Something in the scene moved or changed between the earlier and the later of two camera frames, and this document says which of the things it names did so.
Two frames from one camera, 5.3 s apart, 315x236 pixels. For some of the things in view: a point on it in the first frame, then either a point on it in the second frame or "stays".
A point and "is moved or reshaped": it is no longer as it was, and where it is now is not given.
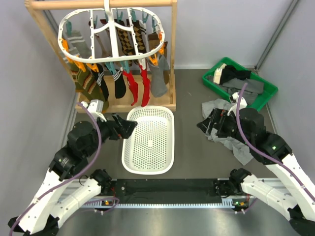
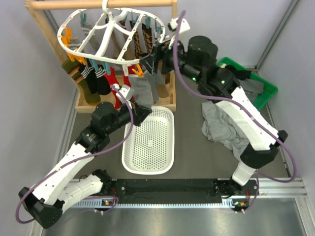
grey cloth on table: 233,144 stays
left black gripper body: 107,130 → 136,118
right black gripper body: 228,126 → 164,52
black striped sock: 99,76 → 87,72
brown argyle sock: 140,27 → 147,37
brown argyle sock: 125,41 → 138,52
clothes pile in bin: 228,76 stays
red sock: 133,85 → 112,79
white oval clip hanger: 113,34 is moved or reshaped
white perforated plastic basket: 150,149 stays
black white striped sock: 120,87 → 103,84
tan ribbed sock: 154,41 → 163,90
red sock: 146,91 → 131,69
